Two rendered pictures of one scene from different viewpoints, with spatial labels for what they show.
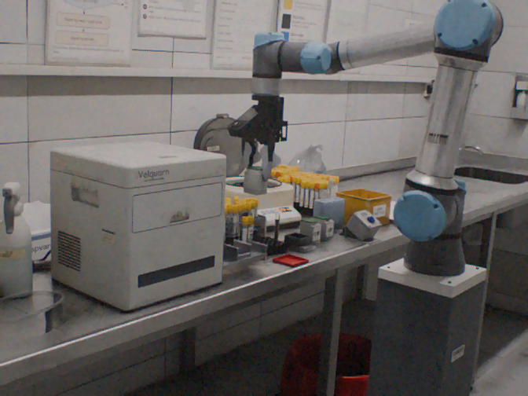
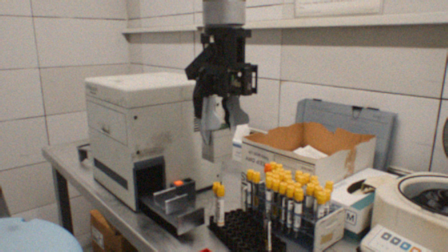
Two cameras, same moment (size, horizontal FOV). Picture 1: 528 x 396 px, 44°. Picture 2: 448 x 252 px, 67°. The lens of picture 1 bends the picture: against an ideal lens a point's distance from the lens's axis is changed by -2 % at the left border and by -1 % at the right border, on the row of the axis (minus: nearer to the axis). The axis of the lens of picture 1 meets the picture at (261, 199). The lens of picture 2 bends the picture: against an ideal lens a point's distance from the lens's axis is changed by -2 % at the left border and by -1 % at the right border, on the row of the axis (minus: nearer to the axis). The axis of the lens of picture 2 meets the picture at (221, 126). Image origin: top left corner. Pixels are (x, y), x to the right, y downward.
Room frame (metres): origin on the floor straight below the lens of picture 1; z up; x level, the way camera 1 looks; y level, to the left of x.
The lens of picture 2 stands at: (1.79, -0.61, 1.28)
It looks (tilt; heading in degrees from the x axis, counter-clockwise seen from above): 14 degrees down; 100
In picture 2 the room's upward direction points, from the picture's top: straight up
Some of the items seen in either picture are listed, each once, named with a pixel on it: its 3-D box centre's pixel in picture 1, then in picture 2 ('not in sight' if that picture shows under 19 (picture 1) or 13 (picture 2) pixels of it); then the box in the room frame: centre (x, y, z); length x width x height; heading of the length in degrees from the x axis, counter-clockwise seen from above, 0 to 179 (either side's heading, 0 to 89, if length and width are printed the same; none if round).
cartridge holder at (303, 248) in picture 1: (297, 241); not in sight; (1.80, -0.10, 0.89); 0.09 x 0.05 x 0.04; 50
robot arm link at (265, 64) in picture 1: (269, 55); not in sight; (1.68, 0.00, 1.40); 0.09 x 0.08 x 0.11; 62
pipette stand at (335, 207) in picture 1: (328, 215); not in sight; (2.01, -0.21, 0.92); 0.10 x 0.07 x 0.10; 135
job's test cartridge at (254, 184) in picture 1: (255, 181); (217, 143); (1.67, 0.02, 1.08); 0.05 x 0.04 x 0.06; 48
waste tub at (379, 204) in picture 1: (362, 208); not in sight; (2.13, -0.33, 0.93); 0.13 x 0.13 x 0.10; 46
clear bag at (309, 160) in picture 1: (305, 169); not in sight; (2.61, -0.17, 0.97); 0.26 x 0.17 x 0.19; 156
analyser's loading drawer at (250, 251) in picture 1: (229, 254); (165, 201); (1.54, 0.07, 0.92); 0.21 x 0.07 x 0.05; 140
